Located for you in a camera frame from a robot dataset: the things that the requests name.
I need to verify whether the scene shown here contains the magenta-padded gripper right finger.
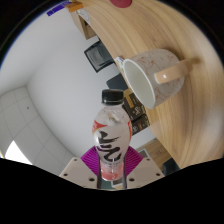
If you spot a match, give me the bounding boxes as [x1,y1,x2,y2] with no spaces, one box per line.
[123,145,166,190]

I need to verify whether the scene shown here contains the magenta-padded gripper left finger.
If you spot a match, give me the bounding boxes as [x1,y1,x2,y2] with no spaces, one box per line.
[59,146,101,190]

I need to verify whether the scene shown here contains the tan cardboard box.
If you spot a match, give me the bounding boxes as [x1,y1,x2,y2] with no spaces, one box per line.
[68,1,84,14]

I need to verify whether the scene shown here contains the clear pink drink bottle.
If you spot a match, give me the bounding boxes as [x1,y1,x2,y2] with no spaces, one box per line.
[92,88,133,183]

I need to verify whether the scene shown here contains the rectangular ceiling light panel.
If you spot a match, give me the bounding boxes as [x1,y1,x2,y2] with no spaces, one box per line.
[3,139,34,166]

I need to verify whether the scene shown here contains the black leather sofa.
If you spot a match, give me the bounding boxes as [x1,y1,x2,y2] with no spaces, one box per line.
[159,156,182,176]

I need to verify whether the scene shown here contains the flat round red coaster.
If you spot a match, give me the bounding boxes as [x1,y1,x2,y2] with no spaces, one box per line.
[110,0,133,9]

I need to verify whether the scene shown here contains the white marbled ceramic mug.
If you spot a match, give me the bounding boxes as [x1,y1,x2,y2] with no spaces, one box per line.
[123,48,194,110]

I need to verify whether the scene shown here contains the small dark brown box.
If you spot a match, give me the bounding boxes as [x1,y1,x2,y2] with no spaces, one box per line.
[129,114,150,136]

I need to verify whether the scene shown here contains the black mesh-back office chair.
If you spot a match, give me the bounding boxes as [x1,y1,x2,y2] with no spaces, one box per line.
[83,39,116,74]

